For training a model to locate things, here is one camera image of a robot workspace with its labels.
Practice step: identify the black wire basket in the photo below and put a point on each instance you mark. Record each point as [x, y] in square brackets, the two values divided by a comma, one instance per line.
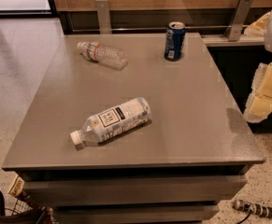
[22, 213]

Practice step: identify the metal wall bracket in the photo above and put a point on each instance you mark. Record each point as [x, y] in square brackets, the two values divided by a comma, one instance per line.
[103, 16]
[234, 29]

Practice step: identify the grey side shelf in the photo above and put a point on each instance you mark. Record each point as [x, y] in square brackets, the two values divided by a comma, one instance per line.
[223, 41]

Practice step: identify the white labelled water bottle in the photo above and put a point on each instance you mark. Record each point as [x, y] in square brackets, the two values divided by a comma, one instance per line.
[119, 119]

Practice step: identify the black white striped handle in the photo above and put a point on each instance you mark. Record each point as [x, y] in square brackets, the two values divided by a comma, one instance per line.
[253, 208]

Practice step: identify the brown snack packet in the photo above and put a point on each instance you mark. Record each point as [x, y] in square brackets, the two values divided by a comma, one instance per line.
[16, 186]

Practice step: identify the blue soda can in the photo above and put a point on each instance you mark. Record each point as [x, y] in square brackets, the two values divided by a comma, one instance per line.
[175, 34]

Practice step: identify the right metal wall bracket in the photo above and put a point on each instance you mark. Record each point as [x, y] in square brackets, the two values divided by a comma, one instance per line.
[234, 29]

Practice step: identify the left metal wall bracket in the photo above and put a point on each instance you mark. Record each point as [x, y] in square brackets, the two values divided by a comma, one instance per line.
[103, 16]

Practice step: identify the clear ribbed water bottle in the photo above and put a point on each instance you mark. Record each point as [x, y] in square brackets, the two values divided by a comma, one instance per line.
[108, 56]

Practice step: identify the grey table cabinet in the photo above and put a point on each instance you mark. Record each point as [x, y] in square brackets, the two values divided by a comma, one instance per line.
[194, 152]

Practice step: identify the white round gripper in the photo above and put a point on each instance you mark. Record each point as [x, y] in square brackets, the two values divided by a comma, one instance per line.
[259, 104]

